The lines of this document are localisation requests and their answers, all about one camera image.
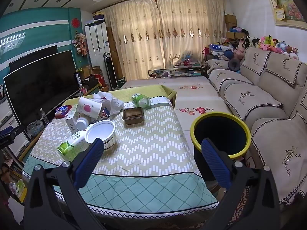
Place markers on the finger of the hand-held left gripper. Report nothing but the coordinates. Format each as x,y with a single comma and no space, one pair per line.
10,137

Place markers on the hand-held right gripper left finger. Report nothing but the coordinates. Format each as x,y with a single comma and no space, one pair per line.
88,160

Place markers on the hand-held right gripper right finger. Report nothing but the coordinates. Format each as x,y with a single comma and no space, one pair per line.
215,165

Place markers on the yellow rimmed black trash bin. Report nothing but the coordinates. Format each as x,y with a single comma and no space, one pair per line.
220,129

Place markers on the pale green cardboard box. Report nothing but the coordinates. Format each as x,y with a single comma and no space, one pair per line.
71,122

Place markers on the green and white bottle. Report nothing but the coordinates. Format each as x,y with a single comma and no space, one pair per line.
72,143

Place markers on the glass ashtray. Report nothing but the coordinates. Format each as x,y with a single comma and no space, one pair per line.
34,127

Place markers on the white round tub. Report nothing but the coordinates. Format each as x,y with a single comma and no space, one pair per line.
99,131

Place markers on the white pill bottle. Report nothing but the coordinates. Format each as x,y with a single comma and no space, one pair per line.
82,123

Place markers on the clear water bottle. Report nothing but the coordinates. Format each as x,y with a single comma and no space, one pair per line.
44,117

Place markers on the red patterned rug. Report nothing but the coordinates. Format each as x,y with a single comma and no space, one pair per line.
239,210

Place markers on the paper cup red fruit print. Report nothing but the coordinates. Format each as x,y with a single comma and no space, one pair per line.
88,107

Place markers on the red tissue tray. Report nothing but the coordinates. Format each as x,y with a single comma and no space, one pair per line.
60,115

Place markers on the black flat screen television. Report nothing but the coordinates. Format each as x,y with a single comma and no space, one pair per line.
36,88

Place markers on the white bubble wrap sheet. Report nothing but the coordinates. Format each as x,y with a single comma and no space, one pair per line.
112,103

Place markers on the brown rectangular tray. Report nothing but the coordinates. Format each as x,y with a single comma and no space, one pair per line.
133,116

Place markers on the cream floral mat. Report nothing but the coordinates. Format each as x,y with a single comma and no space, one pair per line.
191,95

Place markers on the beige fabric sofa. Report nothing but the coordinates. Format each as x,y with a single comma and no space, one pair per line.
251,100

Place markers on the green label plastic bottle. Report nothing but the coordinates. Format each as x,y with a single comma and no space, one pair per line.
140,100

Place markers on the red container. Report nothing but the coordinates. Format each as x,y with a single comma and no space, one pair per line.
98,80

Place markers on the white upright box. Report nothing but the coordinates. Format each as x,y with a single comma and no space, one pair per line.
78,80

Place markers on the dark green box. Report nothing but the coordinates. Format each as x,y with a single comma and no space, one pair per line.
120,82

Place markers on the open cardboard box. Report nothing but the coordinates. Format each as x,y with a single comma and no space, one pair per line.
96,71

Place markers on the black tower fan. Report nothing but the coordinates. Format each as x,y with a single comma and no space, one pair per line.
110,71

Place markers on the pile of books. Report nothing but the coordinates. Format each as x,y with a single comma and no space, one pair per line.
189,68

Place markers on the grey neck pillow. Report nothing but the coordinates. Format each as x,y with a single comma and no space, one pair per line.
233,64

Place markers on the glass coffee table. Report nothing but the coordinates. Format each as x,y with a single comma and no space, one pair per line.
158,73

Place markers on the red bag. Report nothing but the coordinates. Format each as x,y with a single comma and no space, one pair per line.
206,51

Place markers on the blue star print bag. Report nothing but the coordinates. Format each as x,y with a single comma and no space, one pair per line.
219,49

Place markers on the white standing air conditioner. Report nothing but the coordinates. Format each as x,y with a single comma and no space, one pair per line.
97,38

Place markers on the cream embroidered curtain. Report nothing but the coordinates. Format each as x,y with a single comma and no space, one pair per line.
134,40
191,28

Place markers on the pile of plush toys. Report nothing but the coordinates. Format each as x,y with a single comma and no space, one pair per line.
266,42

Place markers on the stacked brown cardboard boxes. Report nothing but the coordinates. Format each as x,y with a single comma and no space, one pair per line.
230,26

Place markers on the framed flower painting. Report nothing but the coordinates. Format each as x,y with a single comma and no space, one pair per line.
291,7

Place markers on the hanging flower wall decoration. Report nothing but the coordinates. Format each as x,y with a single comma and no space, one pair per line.
80,44

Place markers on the red round wall ornament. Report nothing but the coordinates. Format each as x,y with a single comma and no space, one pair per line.
75,22

